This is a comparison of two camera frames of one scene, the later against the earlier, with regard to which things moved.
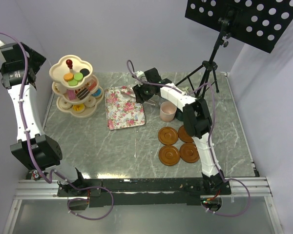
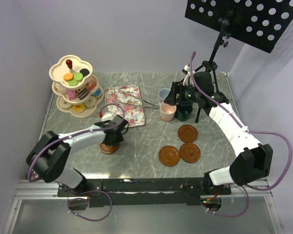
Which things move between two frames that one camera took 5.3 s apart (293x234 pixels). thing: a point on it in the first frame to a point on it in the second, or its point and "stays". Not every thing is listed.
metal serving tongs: (153, 101) to (147, 105)
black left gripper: (36, 60) to (118, 139)
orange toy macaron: (68, 76) stays
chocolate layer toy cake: (82, 93) stays
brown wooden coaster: (167, 135) to (109, 149)
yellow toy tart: (78, 108) stays
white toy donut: (65, 104) stays
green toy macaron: (73, 83) stays
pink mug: (168, 110) stays
